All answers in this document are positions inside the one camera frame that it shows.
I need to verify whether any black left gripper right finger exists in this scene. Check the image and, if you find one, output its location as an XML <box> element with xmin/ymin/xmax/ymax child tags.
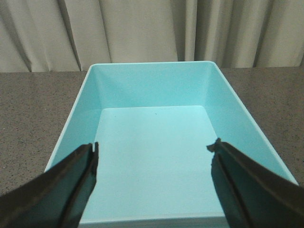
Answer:
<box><xmin>207</xmin><ymin>138</ymin><xmax>304</xmax><ymax>228</ymax></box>

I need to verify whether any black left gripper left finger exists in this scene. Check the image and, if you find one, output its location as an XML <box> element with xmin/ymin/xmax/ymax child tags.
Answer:
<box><xmin>0</xmin><ymin>142</ymin><xmax>99</xmax><ymax>228</ymax></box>

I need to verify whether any light blue storage box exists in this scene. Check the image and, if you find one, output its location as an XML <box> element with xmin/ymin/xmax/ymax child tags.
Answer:
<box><xmin>47</xmin><ymin>61</ymin><xmax>295</xmax><ymax>228</ymax></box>

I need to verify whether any grey pleated curtain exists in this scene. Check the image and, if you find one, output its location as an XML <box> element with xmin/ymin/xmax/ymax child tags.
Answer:
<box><xmin>0</xmin><ymin>0</ymin><xmax>304</xmax><ymax>72</ymax></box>

